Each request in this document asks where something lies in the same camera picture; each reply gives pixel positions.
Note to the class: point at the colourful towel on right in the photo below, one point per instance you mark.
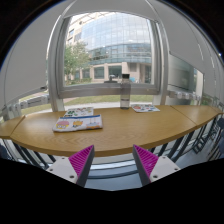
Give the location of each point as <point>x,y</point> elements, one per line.
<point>144,108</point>

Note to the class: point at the folded colourful printed towel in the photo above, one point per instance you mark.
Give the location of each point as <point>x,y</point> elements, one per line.
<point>71,124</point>

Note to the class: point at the clear plastic water bottle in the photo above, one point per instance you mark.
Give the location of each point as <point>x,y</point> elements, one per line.
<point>125,89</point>

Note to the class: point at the left white roller blind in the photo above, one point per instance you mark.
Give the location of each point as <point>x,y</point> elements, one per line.
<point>24,69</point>

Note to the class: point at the white window frame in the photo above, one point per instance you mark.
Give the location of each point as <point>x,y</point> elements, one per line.
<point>143,8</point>

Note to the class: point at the colourful towel behind left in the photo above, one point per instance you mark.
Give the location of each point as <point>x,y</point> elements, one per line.
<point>79,112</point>

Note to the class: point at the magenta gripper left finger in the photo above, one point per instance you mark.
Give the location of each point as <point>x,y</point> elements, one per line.
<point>74,168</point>

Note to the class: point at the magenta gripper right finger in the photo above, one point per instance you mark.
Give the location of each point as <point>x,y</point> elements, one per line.
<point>151,167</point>

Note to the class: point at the right white roller blind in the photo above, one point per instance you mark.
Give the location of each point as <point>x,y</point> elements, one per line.
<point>188,43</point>

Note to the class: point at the white roller blind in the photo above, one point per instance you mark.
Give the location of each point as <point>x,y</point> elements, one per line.
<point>24,69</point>
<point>188,43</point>

